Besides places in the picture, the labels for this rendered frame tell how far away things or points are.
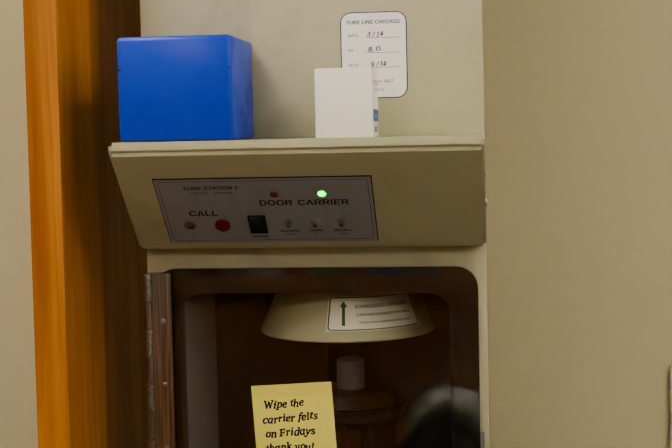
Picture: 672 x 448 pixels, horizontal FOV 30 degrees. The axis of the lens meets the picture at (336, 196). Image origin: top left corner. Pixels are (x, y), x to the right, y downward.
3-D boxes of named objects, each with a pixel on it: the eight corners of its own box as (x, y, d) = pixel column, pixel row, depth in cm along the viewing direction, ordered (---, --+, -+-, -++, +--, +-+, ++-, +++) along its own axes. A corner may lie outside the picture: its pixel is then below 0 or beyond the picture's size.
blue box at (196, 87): (149, 141, 118) (146, 44, 117) (254, 139, 116) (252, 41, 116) (118, 142, 108) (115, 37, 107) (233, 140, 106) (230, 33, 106)
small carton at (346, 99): (323, 137, 113) (321, 71, 113) (378, 136, 113) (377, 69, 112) (315, 138, 108) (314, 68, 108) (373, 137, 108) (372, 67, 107)
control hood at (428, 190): (144, 246, 119) (141, 141, 118) (488, 243, 115) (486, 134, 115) (108, 259, 108) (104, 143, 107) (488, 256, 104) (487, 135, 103)
